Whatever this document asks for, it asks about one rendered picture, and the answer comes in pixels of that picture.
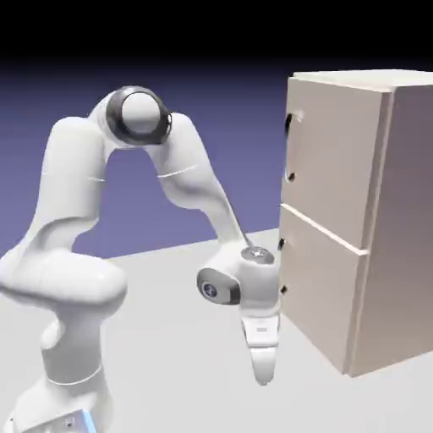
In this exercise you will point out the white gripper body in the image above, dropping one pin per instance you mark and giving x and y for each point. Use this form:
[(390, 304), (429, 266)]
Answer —
[(264, 363)]

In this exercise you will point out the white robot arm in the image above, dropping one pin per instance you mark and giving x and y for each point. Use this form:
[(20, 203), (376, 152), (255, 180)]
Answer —
[(77, 189)]

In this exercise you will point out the short beige cabinet door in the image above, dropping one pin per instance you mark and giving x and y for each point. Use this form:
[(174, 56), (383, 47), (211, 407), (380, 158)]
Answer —
[(321, 291)]

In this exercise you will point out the beige cabinet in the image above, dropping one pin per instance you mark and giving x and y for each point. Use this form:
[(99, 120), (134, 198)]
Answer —
[(399, 220)]

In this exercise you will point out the tall beige cabinet door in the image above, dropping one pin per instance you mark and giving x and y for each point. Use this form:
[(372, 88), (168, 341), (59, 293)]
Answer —
[(331, 162)]

